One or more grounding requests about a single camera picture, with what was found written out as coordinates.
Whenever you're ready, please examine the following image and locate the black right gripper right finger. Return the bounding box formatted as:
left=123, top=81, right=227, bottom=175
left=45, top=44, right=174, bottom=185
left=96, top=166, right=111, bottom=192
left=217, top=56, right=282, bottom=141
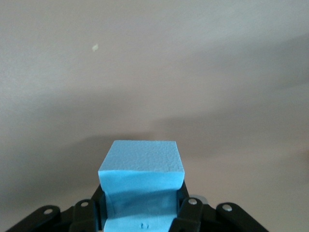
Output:
left=169, top=181, right=268, bottom=232

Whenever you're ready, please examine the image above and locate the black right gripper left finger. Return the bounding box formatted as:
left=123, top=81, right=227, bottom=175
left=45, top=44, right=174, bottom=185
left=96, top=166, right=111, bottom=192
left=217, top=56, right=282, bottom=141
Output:
left=4, top=183, right=107, bottom=232

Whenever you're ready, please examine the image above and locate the blue foam block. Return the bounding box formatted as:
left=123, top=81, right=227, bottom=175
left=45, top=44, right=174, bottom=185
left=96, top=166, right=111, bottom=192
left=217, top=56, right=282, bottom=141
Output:
left=98, top=140, right=186, bottom=232

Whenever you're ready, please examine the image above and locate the brown table cover sheet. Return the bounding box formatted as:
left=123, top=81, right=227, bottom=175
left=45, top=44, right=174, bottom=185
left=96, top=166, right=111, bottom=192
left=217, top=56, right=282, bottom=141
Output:
left=0, top=0, right=309, bottom=232

